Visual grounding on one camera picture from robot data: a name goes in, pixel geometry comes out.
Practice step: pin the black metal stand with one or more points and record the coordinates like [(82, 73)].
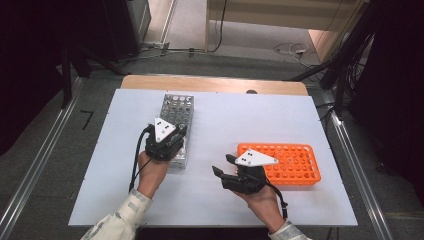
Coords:
[(66, 80), (340, 90)]

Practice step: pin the person's left hand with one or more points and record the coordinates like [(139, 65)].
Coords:
[(153, 176)]

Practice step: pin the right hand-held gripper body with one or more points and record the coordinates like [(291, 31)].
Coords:
[(250, 183)]

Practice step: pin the grey cabinet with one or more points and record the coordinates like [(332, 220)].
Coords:
[(138, 16)]

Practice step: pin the small dark dome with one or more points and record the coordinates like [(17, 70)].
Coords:
[(251, 91)]

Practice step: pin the wooden table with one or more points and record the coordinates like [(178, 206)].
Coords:
[(200, 83)]

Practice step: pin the metal test tube rack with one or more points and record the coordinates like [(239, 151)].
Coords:
[(176, 106)]

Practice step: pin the aluminium floor rail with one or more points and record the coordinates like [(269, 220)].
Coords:
[(40, 156), (353, 166)]

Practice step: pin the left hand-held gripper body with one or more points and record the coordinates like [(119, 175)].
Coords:
[(161, 133)]

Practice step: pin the person's right hand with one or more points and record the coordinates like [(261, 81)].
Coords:
[(266, 206)]

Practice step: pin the light wooden furniture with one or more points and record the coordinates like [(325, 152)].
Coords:
[(283, 13)]

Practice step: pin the orange test tube rack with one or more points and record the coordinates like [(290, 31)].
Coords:
[(296, 166)]

